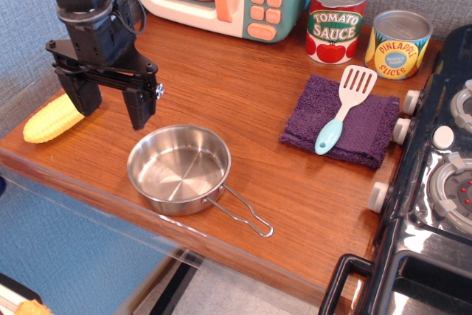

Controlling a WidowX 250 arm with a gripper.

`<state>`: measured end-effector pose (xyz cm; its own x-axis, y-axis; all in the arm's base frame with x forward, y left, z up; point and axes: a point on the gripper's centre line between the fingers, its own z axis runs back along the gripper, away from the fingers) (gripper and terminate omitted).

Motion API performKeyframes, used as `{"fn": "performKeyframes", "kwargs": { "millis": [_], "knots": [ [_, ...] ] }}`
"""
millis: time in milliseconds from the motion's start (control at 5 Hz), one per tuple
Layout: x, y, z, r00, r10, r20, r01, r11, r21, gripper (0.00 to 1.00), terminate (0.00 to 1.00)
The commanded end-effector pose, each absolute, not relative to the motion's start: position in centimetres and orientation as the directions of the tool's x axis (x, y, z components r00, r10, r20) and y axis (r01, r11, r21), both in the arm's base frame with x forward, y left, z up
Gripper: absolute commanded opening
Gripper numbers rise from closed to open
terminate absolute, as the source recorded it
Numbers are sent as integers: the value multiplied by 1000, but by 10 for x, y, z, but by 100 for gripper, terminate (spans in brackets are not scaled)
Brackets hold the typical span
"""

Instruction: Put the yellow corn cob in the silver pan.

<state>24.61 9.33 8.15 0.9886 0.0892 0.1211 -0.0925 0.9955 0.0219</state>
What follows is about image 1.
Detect silver metal pan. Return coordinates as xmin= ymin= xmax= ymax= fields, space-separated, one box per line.
xmin=127 ymin=125 xmax=274 ymax=238

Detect orange object bottom left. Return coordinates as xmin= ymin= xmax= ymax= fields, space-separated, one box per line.
xmin=14 ymin=300 xmax=52 ymax=315

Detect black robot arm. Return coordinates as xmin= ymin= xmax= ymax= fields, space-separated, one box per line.
xmin=46 ymin=0 xmax=163 ymax=131

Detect white teal toy spatula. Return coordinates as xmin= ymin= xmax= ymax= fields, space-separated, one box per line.
xmin=314 ymin=65 xmax=378 ymax=155

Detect tomato sauce can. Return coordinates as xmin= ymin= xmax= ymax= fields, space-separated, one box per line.
xmin=305 ymin=0 xmax=367 ymax=64

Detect black toy stove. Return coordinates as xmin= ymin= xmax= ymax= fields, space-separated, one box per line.
xmin=319 ymin=25 xmax=471 ymax=314

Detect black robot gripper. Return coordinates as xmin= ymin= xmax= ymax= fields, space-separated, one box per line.
xmin=46 ymin=0 xmax=163 ymax=131

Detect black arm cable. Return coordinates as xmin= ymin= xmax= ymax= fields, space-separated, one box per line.
xmin=108 ymin=0 xmax=148 ymax=35

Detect pineapple slices can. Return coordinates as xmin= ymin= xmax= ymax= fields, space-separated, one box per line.
xmin=364 ymin=10 xmax=433 ymax=80

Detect white stove knob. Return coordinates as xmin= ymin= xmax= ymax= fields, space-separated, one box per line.
xmin=403 ymin=90 xmax=421 ymax=116
xmin=368 ymin=181 xmax=389 ymax=213
xmin=392 ymin=118 xmax=411 ymax=145

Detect white lower stove knob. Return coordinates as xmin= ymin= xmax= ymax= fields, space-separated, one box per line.
xmin=368 ymin=181 xmax=389 ymax=213

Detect yellow plastic corn cob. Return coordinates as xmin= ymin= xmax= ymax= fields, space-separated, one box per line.
xmin=23 ymin=94 xmax=85 ymax=144

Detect white middle stove knob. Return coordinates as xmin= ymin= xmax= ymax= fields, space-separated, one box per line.
xmin=392 ymin=118 xmax=411 ymax=145

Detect white upper stove knob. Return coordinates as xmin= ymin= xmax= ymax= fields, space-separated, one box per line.
xmin=403 ymin=90 xmax=421 ymax=116

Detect purple folded towel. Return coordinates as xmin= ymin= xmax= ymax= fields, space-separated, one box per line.
xmin=280 ymin=75 xmax=400 ymax=170

